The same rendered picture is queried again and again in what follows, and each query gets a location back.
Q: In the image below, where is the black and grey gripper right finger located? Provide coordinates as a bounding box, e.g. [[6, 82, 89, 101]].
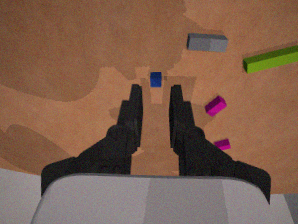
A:
[[169, 85, 271, 205]]

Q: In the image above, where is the magenta rectangular block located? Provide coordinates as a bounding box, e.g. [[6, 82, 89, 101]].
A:
[[204, 95, 227, 117], [214, 139, 231, 150]]

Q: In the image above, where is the grey rod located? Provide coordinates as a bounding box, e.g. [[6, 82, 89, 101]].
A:
[[186, 33, 229, 52]]

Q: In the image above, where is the lime green rod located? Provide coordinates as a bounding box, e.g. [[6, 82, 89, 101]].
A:
[[243, 45, 298, 74]]

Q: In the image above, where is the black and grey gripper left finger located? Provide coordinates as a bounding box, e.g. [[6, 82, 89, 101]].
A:
[[41, 84, 143, 197]]

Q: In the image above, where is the small blue block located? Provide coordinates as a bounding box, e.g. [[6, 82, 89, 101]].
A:
[[150, 72, 162, 87]]

